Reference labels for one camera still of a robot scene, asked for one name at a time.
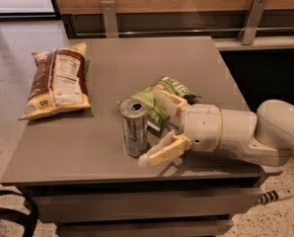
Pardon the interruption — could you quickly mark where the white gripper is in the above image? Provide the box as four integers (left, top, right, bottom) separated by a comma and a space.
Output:
138, 85, 222, 167

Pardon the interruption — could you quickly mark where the silver redbull can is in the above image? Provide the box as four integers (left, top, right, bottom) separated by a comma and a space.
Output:
119, 99, 147, 157

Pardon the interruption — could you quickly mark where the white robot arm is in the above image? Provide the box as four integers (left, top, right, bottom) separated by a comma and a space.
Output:
138, 87, 294, 167

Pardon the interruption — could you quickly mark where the green chip bag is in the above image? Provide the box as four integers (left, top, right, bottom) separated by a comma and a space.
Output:
127, 76, 196, 131

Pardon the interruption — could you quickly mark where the lower grey drawer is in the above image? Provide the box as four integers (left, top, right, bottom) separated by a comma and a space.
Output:
58, 219, 233, 237

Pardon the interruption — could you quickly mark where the grey drawer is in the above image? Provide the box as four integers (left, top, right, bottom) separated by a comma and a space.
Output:
58, 219, 233, 237
35, 188, 260, 222

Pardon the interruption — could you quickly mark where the grey drawer cabinet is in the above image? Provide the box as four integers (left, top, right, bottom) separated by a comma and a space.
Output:
1, 37, 274, 229

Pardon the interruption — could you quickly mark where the brown and yellow snack bag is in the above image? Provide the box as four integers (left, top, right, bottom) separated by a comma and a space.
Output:
21, 42, 91, 119

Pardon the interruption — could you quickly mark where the upper grey drawer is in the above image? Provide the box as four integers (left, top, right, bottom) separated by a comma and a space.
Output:
35, 188, 260, 222

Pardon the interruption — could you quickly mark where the right metal bracket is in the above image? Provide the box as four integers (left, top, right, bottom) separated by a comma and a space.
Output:
238, 0, 268, 45

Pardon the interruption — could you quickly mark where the metal bracket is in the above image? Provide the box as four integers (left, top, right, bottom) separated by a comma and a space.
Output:
238, 0, 268, 45
101, 0, 118, 39

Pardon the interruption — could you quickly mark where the white striped cable plug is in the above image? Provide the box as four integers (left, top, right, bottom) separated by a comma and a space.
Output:
257, 189, 294, 205

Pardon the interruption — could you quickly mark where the left metal bracket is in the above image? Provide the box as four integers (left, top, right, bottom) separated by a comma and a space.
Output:
101, 0, 118, 39

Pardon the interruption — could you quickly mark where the black bag strap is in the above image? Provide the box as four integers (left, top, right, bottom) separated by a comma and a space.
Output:
0, 190, 39, 237

